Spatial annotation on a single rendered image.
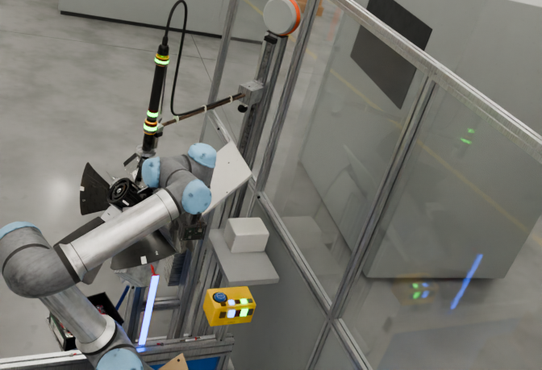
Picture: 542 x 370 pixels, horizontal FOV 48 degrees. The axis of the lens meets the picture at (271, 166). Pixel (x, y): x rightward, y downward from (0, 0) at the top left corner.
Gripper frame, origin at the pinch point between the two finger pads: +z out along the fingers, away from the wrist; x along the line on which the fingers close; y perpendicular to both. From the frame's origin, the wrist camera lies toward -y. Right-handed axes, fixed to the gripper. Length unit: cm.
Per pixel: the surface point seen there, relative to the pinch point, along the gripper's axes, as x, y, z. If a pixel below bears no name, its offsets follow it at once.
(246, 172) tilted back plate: 43, -52, 8
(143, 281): 4, -38, 48
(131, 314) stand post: 8, -59, 87
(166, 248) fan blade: 6.9, -28.5, 24.3
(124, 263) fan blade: -7.5, -27.4, 28.6
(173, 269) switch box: 27, -68, 71
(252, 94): 51, -80, -13
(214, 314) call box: 21.7, -8.7, 39.0
